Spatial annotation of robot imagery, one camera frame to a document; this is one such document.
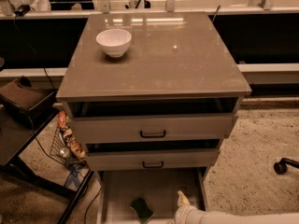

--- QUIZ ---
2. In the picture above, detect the grey top drawer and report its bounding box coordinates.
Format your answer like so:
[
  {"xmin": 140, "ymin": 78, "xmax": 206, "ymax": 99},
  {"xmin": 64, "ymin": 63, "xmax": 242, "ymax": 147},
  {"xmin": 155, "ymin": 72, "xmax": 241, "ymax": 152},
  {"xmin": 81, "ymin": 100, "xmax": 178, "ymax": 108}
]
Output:
[{"xmin": 70, "ymin": 111, "xmax": 237, "ymax": 144}]

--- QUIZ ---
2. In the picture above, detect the white ceramic bowl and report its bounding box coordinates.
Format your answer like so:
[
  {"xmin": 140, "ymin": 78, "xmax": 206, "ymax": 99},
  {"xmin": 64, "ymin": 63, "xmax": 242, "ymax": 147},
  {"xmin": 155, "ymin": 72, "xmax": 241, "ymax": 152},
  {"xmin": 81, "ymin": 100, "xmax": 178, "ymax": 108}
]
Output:
[{"xmin": 96, "ymin": 29, "xmax": 132, "ymax": 58}]

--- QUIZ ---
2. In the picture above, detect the dark brown box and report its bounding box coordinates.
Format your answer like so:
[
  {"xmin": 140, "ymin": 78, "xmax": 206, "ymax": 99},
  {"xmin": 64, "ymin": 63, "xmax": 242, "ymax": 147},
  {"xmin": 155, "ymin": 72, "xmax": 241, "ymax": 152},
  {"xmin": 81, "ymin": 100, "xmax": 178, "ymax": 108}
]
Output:
[{"xmin": 0, "ymin": 77, "xmax": 55, "ymax": 129}]

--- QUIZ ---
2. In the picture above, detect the black side table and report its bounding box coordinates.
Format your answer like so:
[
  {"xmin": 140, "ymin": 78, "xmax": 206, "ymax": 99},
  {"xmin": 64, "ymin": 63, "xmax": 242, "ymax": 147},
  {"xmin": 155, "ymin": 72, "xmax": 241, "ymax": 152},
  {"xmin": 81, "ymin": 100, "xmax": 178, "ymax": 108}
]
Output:
[{"xmin": 0, "ymin": 107, "xmax": 93, "ymax": 224}]

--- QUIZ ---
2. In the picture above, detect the wire basket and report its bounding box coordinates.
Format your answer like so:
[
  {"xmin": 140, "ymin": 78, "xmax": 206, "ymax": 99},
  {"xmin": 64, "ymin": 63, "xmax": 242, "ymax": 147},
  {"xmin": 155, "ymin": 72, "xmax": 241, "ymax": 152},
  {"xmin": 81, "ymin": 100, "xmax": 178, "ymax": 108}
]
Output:
[{"xmin": 50, "ymin": 128, "xmax": 86, "ymax": 168}]

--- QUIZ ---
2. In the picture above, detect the grey drawer cabinet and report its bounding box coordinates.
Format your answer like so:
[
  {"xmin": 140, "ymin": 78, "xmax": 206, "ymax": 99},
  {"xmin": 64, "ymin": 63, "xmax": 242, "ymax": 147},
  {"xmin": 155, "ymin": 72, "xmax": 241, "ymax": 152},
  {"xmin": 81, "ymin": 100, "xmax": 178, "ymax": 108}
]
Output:
[{"xmin": 55, "ymin": 11, "xmax": 252, "ymax": 224}]

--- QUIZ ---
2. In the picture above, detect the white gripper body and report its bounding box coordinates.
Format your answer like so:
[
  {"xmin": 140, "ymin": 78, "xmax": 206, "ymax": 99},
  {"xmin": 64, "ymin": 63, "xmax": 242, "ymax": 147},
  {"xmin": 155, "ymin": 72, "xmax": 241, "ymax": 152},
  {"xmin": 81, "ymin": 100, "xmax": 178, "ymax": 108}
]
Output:
[{"xmin": 174, "ymin": 204, "xmax": 206, "ymax": 224}]

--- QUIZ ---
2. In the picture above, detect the black power adapter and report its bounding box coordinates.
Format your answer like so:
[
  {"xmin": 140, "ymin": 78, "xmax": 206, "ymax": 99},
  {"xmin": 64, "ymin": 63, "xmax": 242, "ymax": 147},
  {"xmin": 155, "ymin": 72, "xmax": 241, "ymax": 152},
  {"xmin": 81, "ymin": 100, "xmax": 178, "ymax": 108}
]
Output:
[{"xmin": 15, "ymin": 5, "xmax": 30, "ymax": 17}]

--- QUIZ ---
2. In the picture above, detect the grey bottom drawer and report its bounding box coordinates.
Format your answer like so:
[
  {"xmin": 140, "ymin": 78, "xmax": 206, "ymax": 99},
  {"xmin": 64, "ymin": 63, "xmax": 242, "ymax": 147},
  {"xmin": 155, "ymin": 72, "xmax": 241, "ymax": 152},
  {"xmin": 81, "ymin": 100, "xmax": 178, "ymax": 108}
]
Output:
[{"xmin": 97, "ymin": 168, "xmax": 207, "ymax": 224}]

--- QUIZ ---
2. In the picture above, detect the grey middle drawer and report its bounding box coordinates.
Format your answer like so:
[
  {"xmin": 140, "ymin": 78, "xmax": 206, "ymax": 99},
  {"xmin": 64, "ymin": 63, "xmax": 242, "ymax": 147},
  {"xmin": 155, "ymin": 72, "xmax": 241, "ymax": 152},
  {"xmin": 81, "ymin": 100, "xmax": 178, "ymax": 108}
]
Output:
[{"xmin": 86, "ymin": 140, "xmax": 220, "ymax": 171}]

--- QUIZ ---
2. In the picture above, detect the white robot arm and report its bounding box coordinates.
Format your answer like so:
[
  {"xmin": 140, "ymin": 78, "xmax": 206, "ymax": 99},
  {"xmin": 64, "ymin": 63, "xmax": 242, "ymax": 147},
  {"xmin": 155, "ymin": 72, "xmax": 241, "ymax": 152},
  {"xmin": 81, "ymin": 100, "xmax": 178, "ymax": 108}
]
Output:
[{"xmin": 174, "ymin": 190, "xmax": 299, "ymax": 224}]

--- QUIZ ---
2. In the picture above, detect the black floor cable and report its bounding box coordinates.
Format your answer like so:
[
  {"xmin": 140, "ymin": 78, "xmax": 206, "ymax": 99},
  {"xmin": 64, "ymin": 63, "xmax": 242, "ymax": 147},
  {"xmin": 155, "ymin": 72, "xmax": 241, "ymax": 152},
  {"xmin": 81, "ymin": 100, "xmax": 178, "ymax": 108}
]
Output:
[{"xmin": 83, "ymin": 187, "xmax": 103, "ymax": 224}]

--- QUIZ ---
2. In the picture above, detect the grey drawer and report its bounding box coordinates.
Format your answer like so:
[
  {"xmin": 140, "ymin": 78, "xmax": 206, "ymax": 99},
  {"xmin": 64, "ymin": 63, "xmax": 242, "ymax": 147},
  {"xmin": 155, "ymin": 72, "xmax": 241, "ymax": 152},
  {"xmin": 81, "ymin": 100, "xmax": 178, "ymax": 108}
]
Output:
[
  {"xmin": 97, "ymin": 168, "xmax": 207, "ymax": 224},
  {"xmin": 70, "ymin": 111, "xmax": 237, "ymax": 144},
  {"xmin": 86, "ymin": 140, "xmax": 220, "ymax": 171}
]

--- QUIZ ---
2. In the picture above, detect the green yellow sponge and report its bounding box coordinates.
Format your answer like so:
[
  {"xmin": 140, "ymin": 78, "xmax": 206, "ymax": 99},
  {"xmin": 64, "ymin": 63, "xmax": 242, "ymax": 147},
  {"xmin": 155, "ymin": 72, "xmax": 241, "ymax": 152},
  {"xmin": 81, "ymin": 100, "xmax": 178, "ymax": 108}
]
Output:
[{"xmin": 130, "ymin": 197, "xmax": 154, "ymax": 224}]

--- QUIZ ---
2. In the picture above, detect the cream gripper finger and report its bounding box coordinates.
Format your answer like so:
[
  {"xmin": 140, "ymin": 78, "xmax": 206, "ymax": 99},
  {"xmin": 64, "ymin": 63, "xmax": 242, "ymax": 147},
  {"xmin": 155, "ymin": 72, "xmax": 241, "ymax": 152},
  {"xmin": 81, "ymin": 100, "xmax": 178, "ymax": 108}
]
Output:
[{"xmin": 178, "ymin": 190, "xmax": 190, "ymax": 207}]

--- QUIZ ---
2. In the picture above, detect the black chair caster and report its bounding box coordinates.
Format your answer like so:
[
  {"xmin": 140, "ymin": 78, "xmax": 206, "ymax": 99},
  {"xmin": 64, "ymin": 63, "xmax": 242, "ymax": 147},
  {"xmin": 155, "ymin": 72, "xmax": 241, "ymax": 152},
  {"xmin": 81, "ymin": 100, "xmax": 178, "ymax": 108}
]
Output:
[{"xmin": 274, "ymin": 158, "xmax": 299, "ymax": 175}]

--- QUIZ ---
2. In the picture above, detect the snack bag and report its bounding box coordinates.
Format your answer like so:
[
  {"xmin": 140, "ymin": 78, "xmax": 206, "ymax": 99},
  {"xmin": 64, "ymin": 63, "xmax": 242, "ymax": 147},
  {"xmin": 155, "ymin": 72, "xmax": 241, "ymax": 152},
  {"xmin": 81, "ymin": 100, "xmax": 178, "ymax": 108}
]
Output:
[{"xmin": 57, "ymin": 111, "xmax": 85, "ymax": 160}]

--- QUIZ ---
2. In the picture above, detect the metal can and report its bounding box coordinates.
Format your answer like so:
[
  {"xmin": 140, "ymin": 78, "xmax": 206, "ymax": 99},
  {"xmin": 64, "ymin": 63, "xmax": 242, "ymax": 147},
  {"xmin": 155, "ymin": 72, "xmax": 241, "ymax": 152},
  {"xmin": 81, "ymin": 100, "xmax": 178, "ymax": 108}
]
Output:
[{"xmin": 59, "ymin": 147, "xmax": 70, "ymax": 159}]

